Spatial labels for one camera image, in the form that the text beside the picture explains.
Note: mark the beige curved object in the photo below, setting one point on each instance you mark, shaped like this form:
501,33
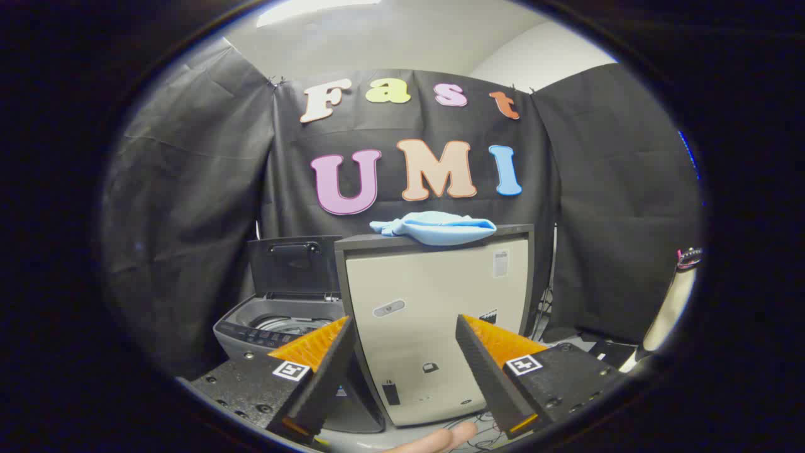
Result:
670,308

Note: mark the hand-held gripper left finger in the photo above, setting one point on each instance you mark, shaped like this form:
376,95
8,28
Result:
330,377

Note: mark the black flat floor object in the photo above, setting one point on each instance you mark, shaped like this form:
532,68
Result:
610,353

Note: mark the grey washing machine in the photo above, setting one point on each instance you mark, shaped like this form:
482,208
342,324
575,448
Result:
251,330

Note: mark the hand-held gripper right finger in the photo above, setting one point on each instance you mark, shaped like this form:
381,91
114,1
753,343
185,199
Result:
487,377

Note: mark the beige cabinet with dark top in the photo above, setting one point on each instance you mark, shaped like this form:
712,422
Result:
421,283

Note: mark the light blue cloth garment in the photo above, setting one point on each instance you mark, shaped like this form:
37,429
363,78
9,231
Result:
440,228

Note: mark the black backdrop cloth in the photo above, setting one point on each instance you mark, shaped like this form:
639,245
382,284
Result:
201,207

